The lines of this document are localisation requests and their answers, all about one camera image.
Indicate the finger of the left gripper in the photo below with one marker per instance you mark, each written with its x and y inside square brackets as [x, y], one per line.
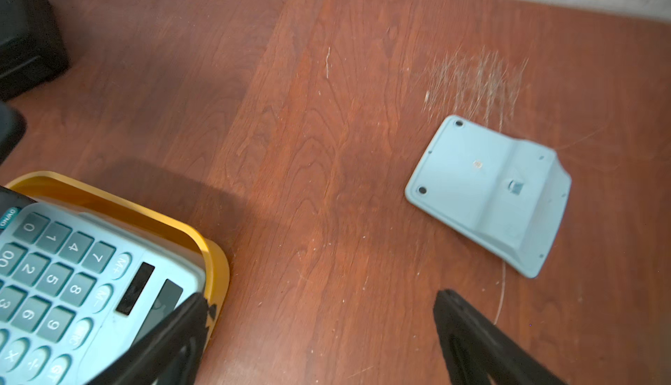
[12, 129]

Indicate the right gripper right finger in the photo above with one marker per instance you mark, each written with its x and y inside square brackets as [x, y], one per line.
[477, 352]

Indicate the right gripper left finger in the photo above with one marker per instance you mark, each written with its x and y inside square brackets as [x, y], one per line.
[170, 353]

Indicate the small teal calculator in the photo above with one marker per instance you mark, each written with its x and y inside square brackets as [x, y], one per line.
[77, 292]

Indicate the light blue calculator back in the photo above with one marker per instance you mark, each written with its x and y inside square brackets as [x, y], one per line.
[505, 194]

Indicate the black calculator face up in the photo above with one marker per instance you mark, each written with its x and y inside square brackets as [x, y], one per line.
[12, 202]

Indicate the yellow plastic storage box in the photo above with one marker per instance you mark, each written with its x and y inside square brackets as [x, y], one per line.
[52, 185]

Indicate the large black case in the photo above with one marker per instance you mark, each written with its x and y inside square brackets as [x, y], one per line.
[32, 48]

